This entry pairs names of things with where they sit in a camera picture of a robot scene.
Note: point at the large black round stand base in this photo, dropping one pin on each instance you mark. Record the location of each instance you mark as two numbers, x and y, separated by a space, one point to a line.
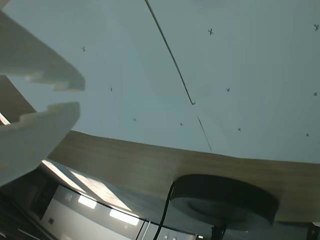
225 195

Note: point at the white paper sheet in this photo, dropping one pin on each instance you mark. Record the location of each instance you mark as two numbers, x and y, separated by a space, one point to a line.
112 50
262 62

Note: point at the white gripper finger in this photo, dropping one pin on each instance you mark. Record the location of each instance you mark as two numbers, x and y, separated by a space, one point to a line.
37 137
37 57

